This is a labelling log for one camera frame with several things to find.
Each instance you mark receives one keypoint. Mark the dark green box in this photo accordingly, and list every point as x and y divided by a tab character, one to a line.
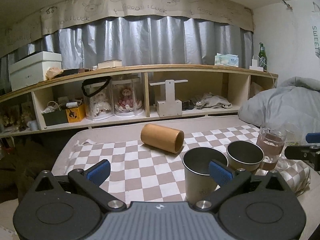
55	118

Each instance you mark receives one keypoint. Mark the right doll display case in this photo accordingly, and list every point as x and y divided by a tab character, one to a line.
128	97

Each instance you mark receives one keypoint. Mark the left doll display case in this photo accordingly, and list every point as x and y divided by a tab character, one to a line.
97	98

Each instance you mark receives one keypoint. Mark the cream steel tumbler cup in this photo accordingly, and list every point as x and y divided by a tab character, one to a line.
198	183

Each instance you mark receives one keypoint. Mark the green glass bottle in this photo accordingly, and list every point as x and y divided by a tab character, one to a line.
262	59

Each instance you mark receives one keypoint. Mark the long wooden shelf unit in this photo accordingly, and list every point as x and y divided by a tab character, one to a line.
145	93

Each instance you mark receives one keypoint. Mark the grey duvet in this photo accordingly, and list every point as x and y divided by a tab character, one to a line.
295	102

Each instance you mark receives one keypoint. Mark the brown cardboard tube cup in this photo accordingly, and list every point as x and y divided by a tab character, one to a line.
163	138

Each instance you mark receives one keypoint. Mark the silver grey curtain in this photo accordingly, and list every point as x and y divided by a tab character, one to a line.
138	40

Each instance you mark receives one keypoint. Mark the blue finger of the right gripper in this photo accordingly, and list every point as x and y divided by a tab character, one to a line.
308	153

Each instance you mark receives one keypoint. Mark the clear glass mug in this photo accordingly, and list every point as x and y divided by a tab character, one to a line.
271	141

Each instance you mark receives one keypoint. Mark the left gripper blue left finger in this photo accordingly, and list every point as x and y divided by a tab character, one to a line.
88	183

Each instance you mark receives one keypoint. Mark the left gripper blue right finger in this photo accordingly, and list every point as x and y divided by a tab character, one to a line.
229	182

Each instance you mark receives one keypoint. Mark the white storage box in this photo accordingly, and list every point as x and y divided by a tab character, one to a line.
33	68

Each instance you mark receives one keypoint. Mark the yellow box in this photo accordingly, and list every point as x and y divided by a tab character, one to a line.
76	114

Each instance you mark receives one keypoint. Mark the white wooden T stand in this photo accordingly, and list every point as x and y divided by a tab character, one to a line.
166	104

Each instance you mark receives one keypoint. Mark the cream book box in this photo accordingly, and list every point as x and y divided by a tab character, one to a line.
110	64

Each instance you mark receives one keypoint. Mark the crumpled tan paper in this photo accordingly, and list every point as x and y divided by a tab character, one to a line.
52	72

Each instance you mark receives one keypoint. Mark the doll display case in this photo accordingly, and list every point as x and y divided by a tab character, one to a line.
128	97
97	98

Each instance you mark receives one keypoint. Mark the crumpled grey cloth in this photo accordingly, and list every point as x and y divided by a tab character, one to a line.
210	100

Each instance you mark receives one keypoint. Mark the short dark steel cup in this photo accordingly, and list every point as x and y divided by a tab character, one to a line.
244	154

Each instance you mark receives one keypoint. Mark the tissue pack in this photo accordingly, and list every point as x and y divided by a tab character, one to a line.
227	60

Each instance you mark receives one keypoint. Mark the white power strip charger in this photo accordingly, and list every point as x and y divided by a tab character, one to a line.
255	66

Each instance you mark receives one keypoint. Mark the black small object on shelf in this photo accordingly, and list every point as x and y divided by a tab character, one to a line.
187	105

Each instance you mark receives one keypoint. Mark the checkered beige cloth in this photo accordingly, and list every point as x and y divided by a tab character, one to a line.
144	173

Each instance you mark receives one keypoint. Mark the beige cartoon valance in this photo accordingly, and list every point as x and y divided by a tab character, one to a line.
76	12

